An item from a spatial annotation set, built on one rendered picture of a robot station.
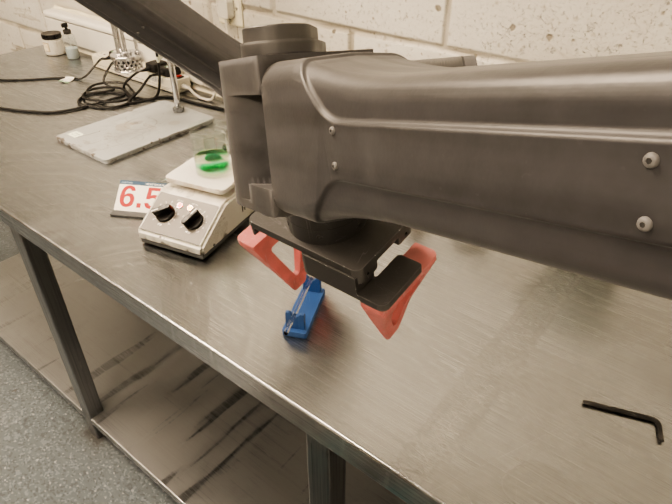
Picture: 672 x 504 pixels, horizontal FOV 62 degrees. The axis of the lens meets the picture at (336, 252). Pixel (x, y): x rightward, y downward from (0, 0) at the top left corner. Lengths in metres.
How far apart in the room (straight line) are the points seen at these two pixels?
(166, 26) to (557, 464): 0.62
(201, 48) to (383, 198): 0.52
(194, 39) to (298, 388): 0.42
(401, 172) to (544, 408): 0.58
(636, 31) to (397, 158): 0.89
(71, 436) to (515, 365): 1.28
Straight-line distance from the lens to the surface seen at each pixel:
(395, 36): 1.22
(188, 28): 0.68
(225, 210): 0.93
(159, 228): 0.95
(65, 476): 1.67
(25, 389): 1.92
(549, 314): 0.85
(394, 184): 0.17
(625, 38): 1.04
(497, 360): 0.76
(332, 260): 0.37
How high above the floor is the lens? 1.28
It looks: 35 degrees down
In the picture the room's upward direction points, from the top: straight up
